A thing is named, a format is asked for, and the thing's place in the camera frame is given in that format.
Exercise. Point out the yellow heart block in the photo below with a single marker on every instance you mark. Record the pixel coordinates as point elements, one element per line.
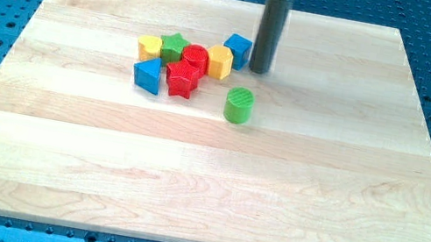
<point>149,47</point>

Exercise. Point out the green star block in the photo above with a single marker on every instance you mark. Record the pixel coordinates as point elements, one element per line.
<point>172,48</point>

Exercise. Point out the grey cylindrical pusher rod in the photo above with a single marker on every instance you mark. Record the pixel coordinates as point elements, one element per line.
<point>269,32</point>

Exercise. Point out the red star block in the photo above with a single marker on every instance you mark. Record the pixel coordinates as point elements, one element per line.
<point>181,78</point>

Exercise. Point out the blue cube block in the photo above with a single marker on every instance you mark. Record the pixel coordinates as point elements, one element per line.
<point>241,50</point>

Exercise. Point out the green cylinder block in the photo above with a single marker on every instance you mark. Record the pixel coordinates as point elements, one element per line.
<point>239,104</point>

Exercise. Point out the red cylinder block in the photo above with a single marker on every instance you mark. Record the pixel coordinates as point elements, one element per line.
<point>196,56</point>

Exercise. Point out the blue triangle block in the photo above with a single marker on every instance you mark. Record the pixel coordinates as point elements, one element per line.
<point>147,74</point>

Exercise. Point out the light wooden board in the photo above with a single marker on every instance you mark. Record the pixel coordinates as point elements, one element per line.
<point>336,149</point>

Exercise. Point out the yellow hexagon block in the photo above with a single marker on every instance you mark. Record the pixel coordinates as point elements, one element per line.
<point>220,61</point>

